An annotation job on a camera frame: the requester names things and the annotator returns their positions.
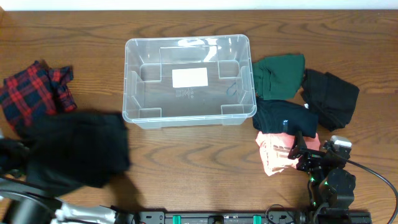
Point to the dark green folded garment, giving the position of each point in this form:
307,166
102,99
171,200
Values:
278,77

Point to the dark navy folded garment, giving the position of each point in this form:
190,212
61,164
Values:
279,116

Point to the clear plastic storage bin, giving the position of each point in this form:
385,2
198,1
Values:
151,102

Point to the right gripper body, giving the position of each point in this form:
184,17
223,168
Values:
310,163

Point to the black pants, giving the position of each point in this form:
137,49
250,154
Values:
71,150

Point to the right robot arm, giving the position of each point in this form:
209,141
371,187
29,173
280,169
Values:
330,186

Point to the white label sticker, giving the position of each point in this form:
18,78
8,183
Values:
189,77

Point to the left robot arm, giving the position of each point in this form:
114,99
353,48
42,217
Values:
32,204

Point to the red plaid flannel shirt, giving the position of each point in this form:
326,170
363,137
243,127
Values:
35,92

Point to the pink printed t-shirt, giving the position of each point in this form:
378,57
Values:
274,150

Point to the black garment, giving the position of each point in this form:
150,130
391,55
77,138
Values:
331,98

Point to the black mounting rail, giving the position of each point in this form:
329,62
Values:
270,216

